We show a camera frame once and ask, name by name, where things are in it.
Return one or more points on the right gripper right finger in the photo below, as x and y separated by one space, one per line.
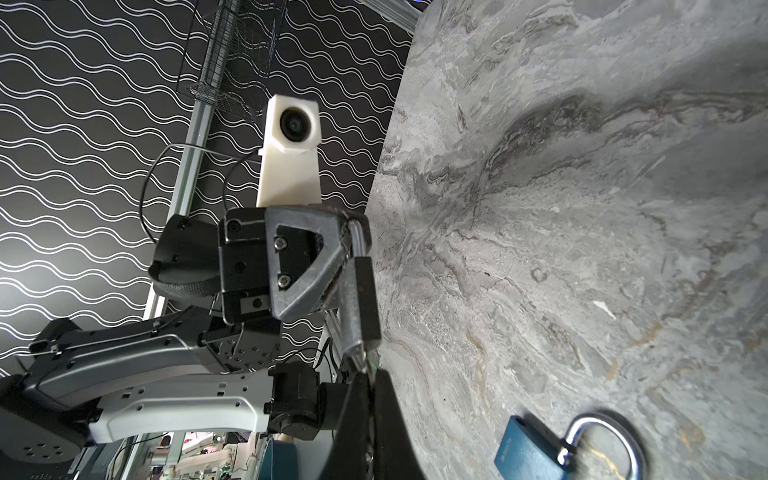
394 457

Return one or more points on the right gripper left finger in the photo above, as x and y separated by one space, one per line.
347 458

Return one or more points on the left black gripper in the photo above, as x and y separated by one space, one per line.
294 275

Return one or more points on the blue padlock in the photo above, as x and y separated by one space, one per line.
526 453

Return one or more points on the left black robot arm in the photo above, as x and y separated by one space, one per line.
214 364

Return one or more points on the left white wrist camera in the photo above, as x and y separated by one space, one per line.
289 171

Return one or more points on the black wire mesh basket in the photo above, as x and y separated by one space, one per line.
228 54

